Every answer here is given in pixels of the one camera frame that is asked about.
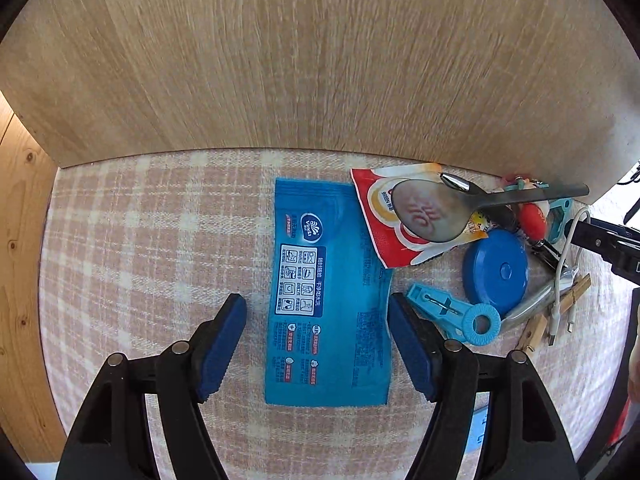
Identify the wooden clothespin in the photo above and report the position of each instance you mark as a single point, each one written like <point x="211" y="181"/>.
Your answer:
<point x="532" y="335"/>
<point x="575" y="292"/>

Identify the light blue plastic clip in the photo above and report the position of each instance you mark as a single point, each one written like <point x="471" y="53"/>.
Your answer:
<point x="430" y="302"/>

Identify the silver tube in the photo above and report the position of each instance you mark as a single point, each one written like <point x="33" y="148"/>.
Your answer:
<point x="530" y="305"/>

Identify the light blue plastic stand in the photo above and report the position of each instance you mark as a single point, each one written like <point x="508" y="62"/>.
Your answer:
<point x="481" y="427"/>

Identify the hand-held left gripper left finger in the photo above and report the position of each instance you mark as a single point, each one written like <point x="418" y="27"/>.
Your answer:
<point x="220" y="350"/>

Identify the shiny silver metal piece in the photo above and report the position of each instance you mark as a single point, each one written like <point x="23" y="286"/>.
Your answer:
<point x="457" y="181"/>

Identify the red and white snack packet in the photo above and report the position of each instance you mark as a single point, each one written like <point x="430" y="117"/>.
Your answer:
<point x="380" y="230"/>

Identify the light wooden board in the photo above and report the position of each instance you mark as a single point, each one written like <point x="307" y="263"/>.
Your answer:
<point x="300" y="60"/>

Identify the pink checked tablecloth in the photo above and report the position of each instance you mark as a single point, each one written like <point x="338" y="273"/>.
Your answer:
<point x="150" y="260"/>

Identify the blue round tape measure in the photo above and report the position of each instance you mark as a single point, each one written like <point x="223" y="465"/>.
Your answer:
<point x="492" y="270"/>

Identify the santa figure pen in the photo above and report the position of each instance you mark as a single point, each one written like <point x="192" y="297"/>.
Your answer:
<point x="532" y="217"/>

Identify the blue wet wipes packet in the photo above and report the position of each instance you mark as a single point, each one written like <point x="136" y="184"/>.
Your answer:
<point x="330" y="310"/>

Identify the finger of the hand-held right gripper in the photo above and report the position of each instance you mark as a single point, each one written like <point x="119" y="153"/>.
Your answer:
<point x="615" y="245"/>

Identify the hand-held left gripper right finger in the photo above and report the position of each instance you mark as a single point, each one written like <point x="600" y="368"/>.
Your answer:
<point x="412" y="350"/>

